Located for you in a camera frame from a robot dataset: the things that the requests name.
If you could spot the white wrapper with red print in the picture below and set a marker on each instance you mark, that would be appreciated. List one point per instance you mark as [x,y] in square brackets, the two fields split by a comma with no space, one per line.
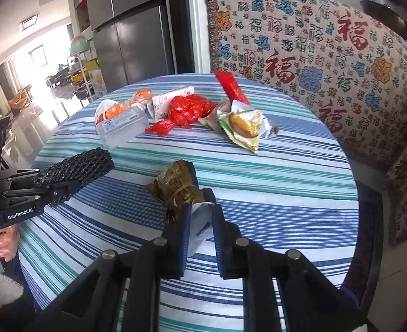
[162,102]

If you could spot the green and silver wrapper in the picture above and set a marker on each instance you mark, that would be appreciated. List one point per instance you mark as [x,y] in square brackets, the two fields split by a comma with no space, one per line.
[210,121]

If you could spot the yellow and white box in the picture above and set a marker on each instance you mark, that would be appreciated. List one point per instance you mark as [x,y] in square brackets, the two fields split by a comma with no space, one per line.
[98,79]

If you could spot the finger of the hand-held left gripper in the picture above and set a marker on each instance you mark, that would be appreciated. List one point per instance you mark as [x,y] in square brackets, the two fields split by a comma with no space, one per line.
[51,193]
[20,174]

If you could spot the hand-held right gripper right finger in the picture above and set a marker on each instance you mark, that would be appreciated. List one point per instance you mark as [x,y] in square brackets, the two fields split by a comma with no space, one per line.
[221,238]

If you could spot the red snack packet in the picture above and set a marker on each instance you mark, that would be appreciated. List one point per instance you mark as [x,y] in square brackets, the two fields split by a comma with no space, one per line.
[231,88]

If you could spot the person's left hand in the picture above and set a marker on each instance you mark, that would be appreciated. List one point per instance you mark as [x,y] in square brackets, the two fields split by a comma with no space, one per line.
[8,245]

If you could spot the burger print wrapper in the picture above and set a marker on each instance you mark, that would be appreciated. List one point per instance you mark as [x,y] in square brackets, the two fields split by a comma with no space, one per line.
[245,124]

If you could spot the clear plastic box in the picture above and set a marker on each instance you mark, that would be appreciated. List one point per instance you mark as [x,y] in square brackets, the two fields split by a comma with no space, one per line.
[120,128]

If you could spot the white and black wrapper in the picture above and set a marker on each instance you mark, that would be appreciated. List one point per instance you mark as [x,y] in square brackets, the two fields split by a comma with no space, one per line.
[198,228]

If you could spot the white shelf rack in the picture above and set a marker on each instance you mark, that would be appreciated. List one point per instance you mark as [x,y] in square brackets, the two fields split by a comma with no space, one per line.
[80,76]

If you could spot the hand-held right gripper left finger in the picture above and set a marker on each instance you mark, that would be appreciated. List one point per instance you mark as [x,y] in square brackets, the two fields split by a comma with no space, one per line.
[183,238]

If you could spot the green lidded container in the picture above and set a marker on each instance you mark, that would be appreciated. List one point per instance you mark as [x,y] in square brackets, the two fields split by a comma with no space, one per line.
[80,45]

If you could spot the black pan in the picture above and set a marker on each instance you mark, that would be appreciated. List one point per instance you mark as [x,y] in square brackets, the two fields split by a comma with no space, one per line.
[386,19]

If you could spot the black foam mesh sleeve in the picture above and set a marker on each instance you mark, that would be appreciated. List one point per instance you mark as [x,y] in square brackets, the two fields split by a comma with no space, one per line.
[82,166]

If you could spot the large printed blanket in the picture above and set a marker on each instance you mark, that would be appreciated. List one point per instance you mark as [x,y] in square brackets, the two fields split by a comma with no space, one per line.
[310,58]

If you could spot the red plastic bag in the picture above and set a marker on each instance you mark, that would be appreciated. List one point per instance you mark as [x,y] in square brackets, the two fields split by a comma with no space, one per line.
[186,109]

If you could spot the orange and white plastic bag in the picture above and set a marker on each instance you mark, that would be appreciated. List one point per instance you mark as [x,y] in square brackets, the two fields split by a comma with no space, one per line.
[111,110]

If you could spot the olive green leaf wrapper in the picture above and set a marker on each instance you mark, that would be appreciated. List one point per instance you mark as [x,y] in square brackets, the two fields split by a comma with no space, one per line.
[175,186]

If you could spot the striped tablecloth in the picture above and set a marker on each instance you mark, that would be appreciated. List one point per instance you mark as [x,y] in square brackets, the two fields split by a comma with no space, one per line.
[276,197]

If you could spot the orange basket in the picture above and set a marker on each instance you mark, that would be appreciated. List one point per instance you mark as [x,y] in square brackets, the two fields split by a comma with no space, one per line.
[19,100]

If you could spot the grey refrigerator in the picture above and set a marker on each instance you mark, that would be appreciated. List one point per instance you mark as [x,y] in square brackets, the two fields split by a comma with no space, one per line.
[134,41]

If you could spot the ceiling vent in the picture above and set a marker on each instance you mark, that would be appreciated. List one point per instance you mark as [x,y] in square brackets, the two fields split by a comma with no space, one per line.
[29,22]

